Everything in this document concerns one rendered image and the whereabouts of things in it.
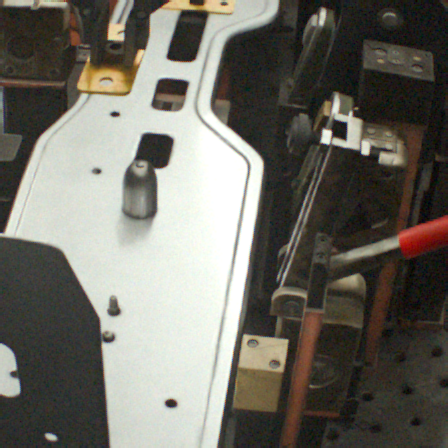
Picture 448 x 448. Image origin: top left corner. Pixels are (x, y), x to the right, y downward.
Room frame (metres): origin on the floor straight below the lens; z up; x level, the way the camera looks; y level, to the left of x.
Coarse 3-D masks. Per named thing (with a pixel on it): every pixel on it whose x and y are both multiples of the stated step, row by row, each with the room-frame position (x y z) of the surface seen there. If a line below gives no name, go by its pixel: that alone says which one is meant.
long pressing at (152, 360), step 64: (128, 0) 1.15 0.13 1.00; (256, 0) 1.17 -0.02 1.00; (192, 64) 1.03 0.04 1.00; (64, 128) 0.91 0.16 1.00; (128, 128) 0.92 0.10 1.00; (192, 128) 0.92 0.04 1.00; (64, 192) 0.82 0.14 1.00; (192, 192) 0.83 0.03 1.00; (256, 192) 0.84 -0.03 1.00; (128, 256) 0.75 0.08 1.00; (192, 256) 0.76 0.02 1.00; (128, 320) 0.68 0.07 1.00; (192, 320) 0.68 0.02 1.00; (0, 384) 0.59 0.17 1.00; (128, 384) 0.61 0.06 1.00; (192, 384) 0.62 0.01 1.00
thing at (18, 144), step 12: (0, 144) 0.90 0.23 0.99; (12, 144) 0.90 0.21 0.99; (0, 156) 0.88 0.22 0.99; (12, 156) 0.88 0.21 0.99; (0, 168) 0.87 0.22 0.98; (12, 168) 0.87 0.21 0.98; (0, 180) 0.87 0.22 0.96; (12, 180) 0.87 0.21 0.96; (0, 192) 0.87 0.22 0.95; (12, 192) 0.87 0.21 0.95; (0, 204) 0.87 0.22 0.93; (0, 216) 0.87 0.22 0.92; (0, 228) 0.87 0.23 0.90
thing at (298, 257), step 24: (336, 120) 0.69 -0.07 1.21; (360, 120) 0.69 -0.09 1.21; (288, 144) 0.67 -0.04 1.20; (312, 144) 0.67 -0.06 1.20; (336, 144) 0.66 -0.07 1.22; (360, 144) 0.66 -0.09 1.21; (336, 168) 0.66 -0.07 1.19; (312, 192) 0.69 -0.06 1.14; (336, 192) 0.66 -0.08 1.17; (312, 216) 0.66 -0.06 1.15; (336, 216) 0.66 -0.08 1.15; (312, 240) 0.66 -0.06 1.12; (288, 264) 0.66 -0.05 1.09
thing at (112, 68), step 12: (120, 24) 0.73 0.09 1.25; (120, 36) 0.72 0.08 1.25; (108, 48) 0.69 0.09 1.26; (120, 48) 0.69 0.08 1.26; (108, 60) 0.68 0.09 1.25; (120, 60) 0.68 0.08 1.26; (84, 72) 0.67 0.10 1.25; (96, 72) 0.67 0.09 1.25; (108, 72) 0.67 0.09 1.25; (120, 72) 0.67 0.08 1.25; (132, 72) 0.67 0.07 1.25; (84, 84) 0.66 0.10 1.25; (96, 84) 0.66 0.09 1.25; (120, 84) 0.66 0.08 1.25; (132, 84) 0.66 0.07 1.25
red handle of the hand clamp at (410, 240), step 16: (432, 224) 0.67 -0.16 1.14; (384, 240) 0.68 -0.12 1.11; (400, 240) 0.67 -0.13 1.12; (416, 240) 0.66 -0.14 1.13; (432, 240) 0.66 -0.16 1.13; (336, 256) 0.68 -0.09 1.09; (352, 256) 0.67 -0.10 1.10; (368, 256) 0.67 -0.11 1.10; (384, 256) 0.66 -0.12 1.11; (400, 256) 0.66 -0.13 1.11; (336, 272) 0.67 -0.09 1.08; (352, 272) 0.67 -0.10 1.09
